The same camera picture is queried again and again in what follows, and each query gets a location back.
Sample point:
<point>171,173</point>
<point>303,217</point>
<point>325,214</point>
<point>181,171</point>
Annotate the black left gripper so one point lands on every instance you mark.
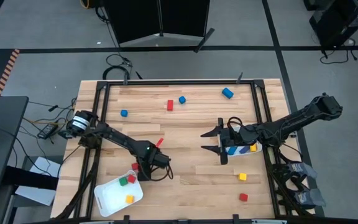
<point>160,161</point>

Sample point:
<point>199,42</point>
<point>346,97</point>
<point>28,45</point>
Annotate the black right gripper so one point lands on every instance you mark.
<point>236,137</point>

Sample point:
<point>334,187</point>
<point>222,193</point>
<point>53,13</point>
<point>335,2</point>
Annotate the small red wooden cube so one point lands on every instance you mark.
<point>131,178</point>
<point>243,197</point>

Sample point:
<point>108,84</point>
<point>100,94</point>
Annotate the small green wooden cube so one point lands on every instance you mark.
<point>123,181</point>

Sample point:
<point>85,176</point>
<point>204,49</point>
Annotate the yellow wooden block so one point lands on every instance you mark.
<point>129,199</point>

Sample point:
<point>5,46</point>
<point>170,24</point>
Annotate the small yellow wooden cube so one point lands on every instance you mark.
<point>242,176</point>
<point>253,147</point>

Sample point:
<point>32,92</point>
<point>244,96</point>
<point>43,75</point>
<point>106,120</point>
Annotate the white plastic tray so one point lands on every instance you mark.
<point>113,196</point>
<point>258,148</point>

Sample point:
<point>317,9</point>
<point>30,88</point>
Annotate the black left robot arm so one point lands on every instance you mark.
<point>120,140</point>

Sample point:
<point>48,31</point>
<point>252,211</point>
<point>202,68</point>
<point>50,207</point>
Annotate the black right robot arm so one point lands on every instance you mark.
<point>291,121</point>

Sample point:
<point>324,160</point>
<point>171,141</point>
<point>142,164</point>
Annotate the thin red block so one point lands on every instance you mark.
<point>159,142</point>

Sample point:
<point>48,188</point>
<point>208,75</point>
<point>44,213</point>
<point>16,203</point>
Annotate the large blue wooden block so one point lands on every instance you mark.
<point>227,92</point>

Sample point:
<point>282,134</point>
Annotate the small blue wooden cube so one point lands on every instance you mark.
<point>124,113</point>
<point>182,99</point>

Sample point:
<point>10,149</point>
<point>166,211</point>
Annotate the grey power supply box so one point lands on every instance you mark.
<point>301,170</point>
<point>309,197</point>

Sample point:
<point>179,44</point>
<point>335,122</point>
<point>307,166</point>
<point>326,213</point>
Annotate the white paper sheet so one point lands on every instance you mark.
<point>47,168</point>

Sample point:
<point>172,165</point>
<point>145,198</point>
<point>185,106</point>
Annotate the black power adapter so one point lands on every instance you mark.
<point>47,130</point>

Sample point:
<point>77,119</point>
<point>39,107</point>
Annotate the black room divider panel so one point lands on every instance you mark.
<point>141,18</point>

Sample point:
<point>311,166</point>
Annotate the black equipment cabinet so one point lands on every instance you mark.
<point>340,21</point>

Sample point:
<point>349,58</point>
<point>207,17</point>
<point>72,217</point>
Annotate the black metal table frame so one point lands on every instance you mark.
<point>182,82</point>

